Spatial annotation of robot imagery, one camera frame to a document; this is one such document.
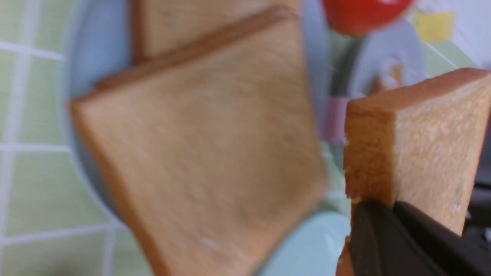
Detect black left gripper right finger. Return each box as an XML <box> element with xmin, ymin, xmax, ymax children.
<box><xmin>464</xmin><ymin>121</ymin><xmax>491</xmax><ymax>242</ymax></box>

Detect toast slice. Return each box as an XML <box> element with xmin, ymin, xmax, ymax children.
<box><xmin>336</xmin><ymin>68</ymin><xmax>490</xmax><ymax>276</ymax></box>
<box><xmin>130</xmin><ymin>0</ymin><xmax>302</xmax><ymax>63</ymax></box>
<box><xmin>71</xmin><ymin>5</ymin><xmax>329</xmax><ymax>276</ymax></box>

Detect green checkered tablecloth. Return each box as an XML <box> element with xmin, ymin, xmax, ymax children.
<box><xmin>1</xmin><ymin>0</ymin><xmax>152</xmax><ymax>276</ymax></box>

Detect blue bread plate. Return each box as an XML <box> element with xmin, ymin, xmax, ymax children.
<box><xmin>61</xmin><ymin>0</ymin><xmax>344</xmax><ymax>228</ymax></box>

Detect grey-blue egg plate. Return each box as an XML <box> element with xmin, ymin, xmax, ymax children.
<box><xmin>333</xmin><ymin>19</ymin><xmax>425</xmax><ymax>99</ymax></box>

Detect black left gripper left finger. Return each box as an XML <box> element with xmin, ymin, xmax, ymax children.
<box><xmin>349</xmin><ymin>201</ymin><xmax>491</xmax><ymax>276</ymax></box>

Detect light blue front plate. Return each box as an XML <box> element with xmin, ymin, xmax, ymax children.
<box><xmin>256</xmin><ymin>211</ymin><xmax>351</xmax><ymax>276</ymax></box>

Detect red tomato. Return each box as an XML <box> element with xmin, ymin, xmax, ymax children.
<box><xmin>322</xmin><ymin>0</ymin><xmax>414</xmax><ymax>36</ymax></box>

